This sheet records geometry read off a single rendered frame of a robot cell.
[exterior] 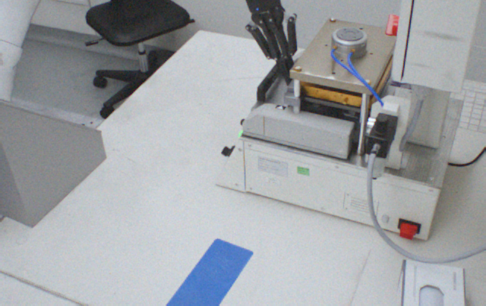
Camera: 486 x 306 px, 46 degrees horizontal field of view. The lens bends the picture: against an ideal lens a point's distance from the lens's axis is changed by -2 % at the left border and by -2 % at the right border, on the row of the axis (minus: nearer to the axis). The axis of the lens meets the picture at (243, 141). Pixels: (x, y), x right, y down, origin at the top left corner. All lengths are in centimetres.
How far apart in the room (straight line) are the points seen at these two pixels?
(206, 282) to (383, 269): 37
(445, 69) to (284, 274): 54
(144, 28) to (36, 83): 94
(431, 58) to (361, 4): 181
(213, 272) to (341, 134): 41
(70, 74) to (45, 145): 218
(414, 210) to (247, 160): 40
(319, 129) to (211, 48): 91
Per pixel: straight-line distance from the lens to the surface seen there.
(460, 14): 108
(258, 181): 143
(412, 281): 117
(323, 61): 129
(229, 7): 318
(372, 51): 134
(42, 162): 145
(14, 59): 156
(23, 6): 155
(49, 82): 357
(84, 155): 157
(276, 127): 132
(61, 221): 150
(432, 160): 134
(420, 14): 109
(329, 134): 127
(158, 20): 295
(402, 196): 132
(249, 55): 204
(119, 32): 288
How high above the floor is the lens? 175
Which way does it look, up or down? 38 degrees down
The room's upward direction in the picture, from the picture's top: 2 degrees counter-clockwise
